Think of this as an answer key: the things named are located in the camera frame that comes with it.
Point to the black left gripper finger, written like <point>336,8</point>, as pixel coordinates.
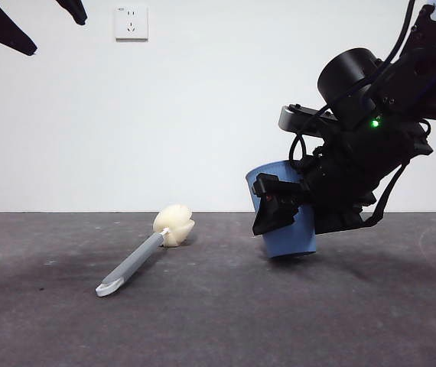
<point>76,9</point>
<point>0,25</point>

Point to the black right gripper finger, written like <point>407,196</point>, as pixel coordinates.
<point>275,206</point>

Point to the blue ribbed plastic cup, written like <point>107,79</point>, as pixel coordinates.
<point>290,241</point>

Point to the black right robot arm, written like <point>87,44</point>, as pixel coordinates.
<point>350,76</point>

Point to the white wall socket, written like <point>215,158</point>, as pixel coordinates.
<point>132,23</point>

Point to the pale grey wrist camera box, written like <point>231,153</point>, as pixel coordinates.
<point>294,116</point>

